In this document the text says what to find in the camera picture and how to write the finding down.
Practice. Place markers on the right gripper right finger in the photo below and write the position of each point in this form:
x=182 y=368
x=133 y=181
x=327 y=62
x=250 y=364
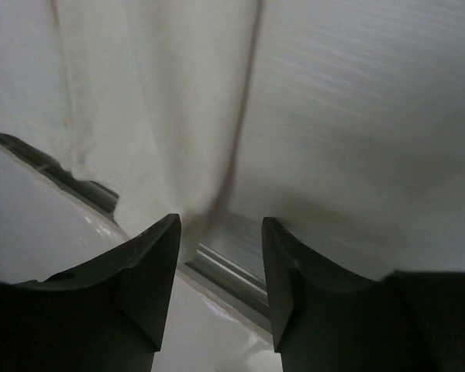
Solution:
x=326 y=318

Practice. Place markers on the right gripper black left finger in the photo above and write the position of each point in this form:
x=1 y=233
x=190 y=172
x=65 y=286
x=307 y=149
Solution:
x=107 y=314

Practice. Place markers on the white t shirt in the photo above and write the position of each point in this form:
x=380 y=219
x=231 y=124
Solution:
x=143 y=97

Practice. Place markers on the aluminium table edge rail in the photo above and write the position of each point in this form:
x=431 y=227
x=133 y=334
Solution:
x=50 y=221

